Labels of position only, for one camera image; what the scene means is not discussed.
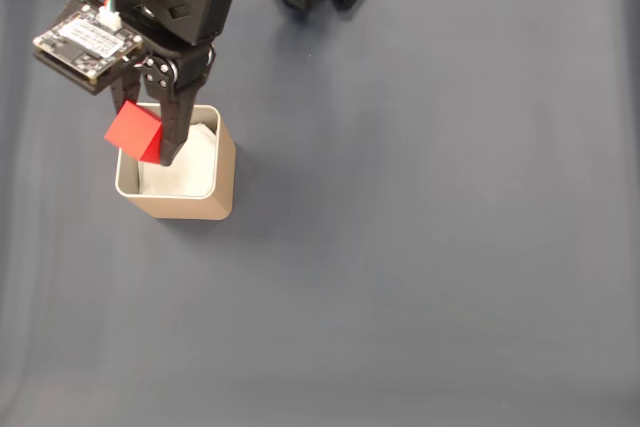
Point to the red cube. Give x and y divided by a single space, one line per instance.
132 129

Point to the tan metal box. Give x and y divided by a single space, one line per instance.
227 182

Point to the white tissue paper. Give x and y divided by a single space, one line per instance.
195 167

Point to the dark blue table mat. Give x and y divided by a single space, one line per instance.
425 247

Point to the camera circuit board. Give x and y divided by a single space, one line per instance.
80 47

